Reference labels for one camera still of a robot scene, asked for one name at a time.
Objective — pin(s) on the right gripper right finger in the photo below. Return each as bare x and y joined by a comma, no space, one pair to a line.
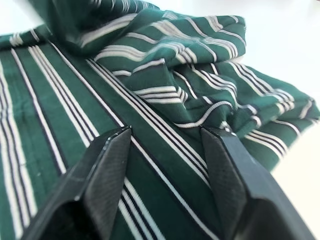
240,185

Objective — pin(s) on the green striped T-shirt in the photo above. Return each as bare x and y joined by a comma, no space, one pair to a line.
105,82

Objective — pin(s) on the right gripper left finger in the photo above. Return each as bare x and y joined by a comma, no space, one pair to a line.
100,180

